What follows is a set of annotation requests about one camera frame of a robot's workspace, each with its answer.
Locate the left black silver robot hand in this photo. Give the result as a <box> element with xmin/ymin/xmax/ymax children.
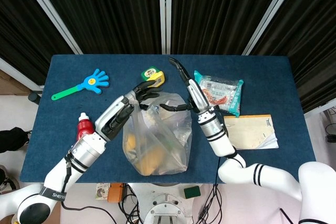
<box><xmin>94</xmin><ymin>80</ymin><xmax>162</xmax><ymax>141</ymax></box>

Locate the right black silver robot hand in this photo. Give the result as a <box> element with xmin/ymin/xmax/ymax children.
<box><xmin>159</xmin><ymin>56</ymin><xmax>217</xmax><ymax>117</ymax></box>

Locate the clear plastic bag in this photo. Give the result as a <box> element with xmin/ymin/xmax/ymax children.
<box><xmin>122</xmin><ymin>91</ymin><xmax>194</xmax><ymax>176</ymax></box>

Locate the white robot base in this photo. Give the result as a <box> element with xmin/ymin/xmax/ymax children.
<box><xmin>128</xmin><ymin>183</ymin><xmax>205</xmax><ymax>224</ymax></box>

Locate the teal clear snack packet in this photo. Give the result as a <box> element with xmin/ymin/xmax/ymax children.
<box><xmin>193</xmin><ymin>70</ymin><xmax>244</xmax><ymax>118</ymax></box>

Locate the red bottle white cap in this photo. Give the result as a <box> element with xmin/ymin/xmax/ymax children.
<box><xmin>76</xmin><ymin>112</ymin><xmax>95</xmax><ymax>142</ymax></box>

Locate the blue green hand clapper toy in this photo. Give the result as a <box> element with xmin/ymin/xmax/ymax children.
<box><xmin>51</xmin><ymin>68</ymin><xmax>110</xmax><ymax>101</ymax></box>

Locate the green yellow tape measure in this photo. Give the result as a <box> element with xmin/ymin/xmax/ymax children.
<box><xmin>140</xmin><ymin>68</ymin><xmax>166</xmax><ymax>88</ymax></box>

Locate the yellow plush toy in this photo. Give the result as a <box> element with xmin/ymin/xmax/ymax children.
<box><xmin>125</xmin><ymin>133</ymin><xmax>169</xmax><ymax>176</ymax></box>

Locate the worn beige notebook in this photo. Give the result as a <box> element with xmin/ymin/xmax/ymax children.
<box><xmin>223</xmin><ymin>114</ymin><xmax>279</xmax><ymax>151</ymax></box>

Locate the blue felt table cover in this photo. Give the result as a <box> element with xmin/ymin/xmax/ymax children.
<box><xmin>19</xmin><ymin>54</ymin><xmax>316</xmax><ymax>184</ymax></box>

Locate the small labelled white box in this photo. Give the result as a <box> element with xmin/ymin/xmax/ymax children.
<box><xmin>94</xmin><ymin>183</ymin><xmax>110</xmax><ymax>200</ymax></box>

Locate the orange box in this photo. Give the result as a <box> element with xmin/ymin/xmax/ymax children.
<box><xmin>107</xmin><ymin>183</ymin><xmax>124</xmax><ymax>203</ymax></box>

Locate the black caster wheel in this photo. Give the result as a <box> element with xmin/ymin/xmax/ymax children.
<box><xmin>28</xmin><ymin>92</ymin><xmax>41</xmax><ymax>105</ymax></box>

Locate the green rectangular block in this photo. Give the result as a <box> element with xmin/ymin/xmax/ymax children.
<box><xmin>183</xmin><ymin>186</ymin><xmax>202</xmax><ymax>200</ymax></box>

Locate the black pleated curtain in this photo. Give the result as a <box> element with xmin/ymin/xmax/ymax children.
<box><xmin>0</xmin><ymin>0</ymin><xmax>336</xmax><ymax>114</ymax></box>

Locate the black white sneaker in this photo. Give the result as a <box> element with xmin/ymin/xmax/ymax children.
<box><xmin>0</xmin><ymin>165</ymin><xmax>18</xmax><ymax>190</ymax></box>

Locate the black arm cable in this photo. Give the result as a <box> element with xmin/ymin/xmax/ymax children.
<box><xmin>61</xmin><ymin>153</ymin><xmax>116</xmax><ymax>224</ymax></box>

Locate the grey aluminium frame post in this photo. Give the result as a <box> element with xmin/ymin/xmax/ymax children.
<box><xmin>17</xmin><ymin>0</ymin><xmax>83</xmax><ymax>55</ymax></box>
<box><xmin>158</xmin><ymin>0</ymin><xmax>173</xmax><ymax>55</ymax></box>
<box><xmin>241</xmin><ymin>0</ymin><xmax>302</xmax><ymax>56</ymax></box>

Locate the black cable bundle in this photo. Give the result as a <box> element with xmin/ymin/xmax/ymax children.
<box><xmin>118</xmin><ymin>184</ymin><xmax>144</xmax><ymax>224</ymax></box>
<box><xmin>199</xmin><ymin>184</ymin><xmax>221</xmax><ymax>224</ymax></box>

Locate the grey aluminium frame rail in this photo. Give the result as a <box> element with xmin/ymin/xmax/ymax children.
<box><xmin>0</xmin><ymin>57</ymin><xmax>44</xmax><ymax>91</ymax></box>
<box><xmin>304</xmin><ymin>98</ymin><xmax>336</xmax><ymax>119</ymax></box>

